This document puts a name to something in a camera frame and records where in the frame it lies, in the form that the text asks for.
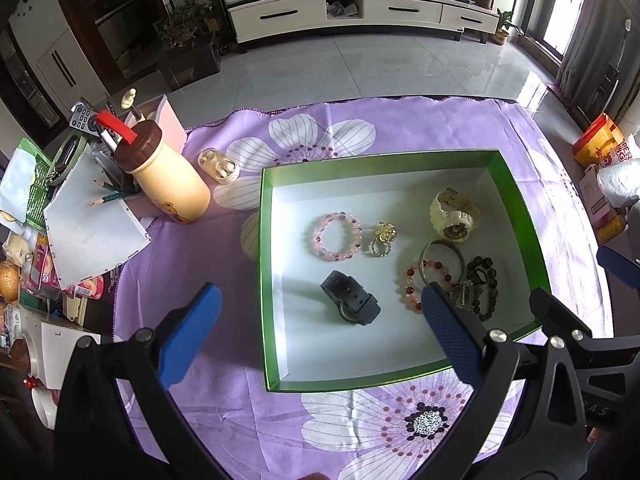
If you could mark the black smart band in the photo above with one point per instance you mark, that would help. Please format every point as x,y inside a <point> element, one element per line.
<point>350,301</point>

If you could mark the orange bag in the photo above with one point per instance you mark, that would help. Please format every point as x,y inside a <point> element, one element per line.
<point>600,140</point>

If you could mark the white appliance box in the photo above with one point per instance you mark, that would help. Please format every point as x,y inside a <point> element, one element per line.
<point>55,355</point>

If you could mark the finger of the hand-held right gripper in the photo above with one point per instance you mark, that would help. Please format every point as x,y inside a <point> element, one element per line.
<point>617,263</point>
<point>560,310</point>

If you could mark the green pencil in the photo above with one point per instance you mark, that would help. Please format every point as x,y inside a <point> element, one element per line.
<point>106,199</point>
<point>109,186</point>

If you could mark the potted plants on dark stand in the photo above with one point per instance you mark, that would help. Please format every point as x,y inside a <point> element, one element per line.
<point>190,40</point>

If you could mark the grey curtain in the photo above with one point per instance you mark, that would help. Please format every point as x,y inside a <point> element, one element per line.
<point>590,35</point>

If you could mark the grey remote control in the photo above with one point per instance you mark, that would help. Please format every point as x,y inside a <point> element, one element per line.
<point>82,120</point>

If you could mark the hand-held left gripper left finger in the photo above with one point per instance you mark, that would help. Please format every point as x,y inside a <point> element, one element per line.
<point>192,330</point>

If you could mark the cream bottle pen holder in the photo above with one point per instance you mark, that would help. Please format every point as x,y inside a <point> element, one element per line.
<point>170,175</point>

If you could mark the small potted plant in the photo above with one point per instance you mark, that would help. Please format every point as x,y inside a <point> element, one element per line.
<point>502,30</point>

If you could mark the cream earbud case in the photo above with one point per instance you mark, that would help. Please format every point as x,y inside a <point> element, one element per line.
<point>217,165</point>

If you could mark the pink snack packet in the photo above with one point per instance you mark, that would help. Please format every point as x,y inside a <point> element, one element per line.
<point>90,287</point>

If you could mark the green cardboard box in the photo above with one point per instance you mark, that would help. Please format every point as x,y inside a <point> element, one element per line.
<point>267,260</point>

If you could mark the purple floral cloth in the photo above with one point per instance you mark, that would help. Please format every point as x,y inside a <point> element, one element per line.
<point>200,260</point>

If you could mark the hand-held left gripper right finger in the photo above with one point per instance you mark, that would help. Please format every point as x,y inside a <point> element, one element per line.
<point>450,340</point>

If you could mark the silver bangle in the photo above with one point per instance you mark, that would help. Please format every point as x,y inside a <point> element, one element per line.
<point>462,260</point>

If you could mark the cream wrist watch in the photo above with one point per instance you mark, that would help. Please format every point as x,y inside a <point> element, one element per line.
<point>452,210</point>

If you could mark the pink box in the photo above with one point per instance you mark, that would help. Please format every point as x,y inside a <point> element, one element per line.
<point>162,112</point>

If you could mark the white tv cabinet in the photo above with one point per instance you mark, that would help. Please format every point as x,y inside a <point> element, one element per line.
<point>280,15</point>

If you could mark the white plastic bag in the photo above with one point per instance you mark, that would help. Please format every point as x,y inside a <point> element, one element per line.
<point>620,180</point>

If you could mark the white notebook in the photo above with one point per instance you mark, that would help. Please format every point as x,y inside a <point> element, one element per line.
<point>90,230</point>

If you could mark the small cream figurine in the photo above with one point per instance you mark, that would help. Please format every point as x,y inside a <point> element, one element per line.
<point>130,99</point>

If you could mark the red plastic tool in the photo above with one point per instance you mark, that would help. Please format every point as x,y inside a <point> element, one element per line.
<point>117,127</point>

